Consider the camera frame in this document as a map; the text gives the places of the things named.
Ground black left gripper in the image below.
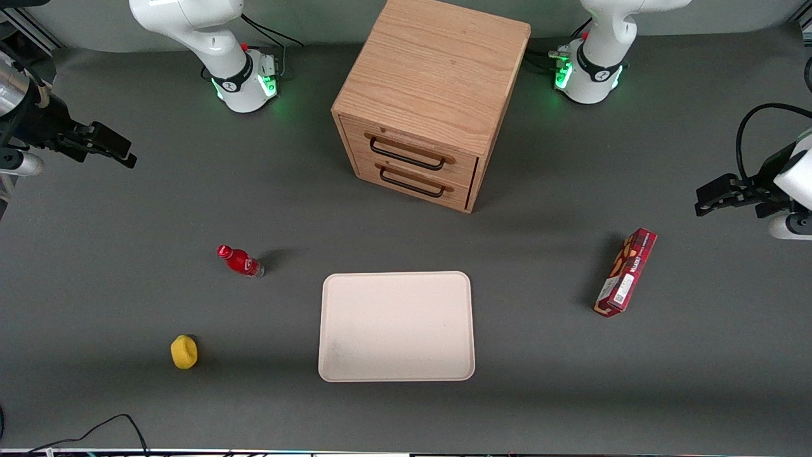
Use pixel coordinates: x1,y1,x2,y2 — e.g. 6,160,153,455
695,143,797,218

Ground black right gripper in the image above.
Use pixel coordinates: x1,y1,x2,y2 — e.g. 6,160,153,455
14,89,138,169

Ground black metal drawer handle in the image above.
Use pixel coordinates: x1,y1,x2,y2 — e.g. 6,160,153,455
379,167,447,199
369,137,447,172

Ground wooden drawer cabinet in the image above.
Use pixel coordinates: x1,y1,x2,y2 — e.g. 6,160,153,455
331,0,532,214

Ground red cookie box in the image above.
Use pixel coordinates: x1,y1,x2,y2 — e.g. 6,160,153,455
594,228,658,318

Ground red plastic bottle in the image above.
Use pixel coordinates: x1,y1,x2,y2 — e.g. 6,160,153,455
217,244,265,279

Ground yellow lemon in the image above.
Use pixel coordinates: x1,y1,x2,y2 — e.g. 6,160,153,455
170,334,199,371

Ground cream rectangular tray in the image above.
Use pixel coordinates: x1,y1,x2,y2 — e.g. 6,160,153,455
317,271,476,383

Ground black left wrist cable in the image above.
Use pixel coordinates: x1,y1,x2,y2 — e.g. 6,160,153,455
735,102,812,186

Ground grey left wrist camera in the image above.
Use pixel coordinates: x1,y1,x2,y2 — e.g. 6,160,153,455
768,213,812,241

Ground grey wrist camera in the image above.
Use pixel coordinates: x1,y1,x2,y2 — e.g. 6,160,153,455
768,213,812,241
0,150,45,178

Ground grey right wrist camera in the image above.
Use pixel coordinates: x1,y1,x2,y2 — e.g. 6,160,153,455
0,150,45,178

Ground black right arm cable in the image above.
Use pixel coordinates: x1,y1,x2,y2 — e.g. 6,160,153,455
0,39,50,109

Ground aluminium frame profile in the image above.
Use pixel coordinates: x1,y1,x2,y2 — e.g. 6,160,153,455
0,8,64,55

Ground black right arm base cables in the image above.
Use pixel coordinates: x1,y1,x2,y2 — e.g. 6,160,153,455
240,13,305,80

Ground black arm base cables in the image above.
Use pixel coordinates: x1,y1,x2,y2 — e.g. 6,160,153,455
240,13,305,80
525,18,594,76

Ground black left arm base cables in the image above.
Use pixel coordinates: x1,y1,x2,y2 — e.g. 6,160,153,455
525,18,594,76

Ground black cable on table edge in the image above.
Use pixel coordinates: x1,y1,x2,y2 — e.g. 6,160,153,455
25,413,150,457

